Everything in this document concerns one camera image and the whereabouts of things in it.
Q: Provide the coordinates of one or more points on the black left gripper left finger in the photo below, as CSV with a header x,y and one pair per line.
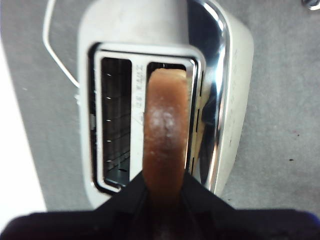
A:
x,y
87,225

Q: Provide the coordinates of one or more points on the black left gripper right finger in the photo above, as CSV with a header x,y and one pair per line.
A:
x,y
237,225

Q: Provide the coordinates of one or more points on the brown-crusted bread slice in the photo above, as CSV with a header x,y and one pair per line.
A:
x,y
165,130

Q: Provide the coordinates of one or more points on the cream steel two-slot toaster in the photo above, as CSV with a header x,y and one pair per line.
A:
x,y
160,30

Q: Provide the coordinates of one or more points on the shiny steel toast rack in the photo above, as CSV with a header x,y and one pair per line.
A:
x,y
313,5

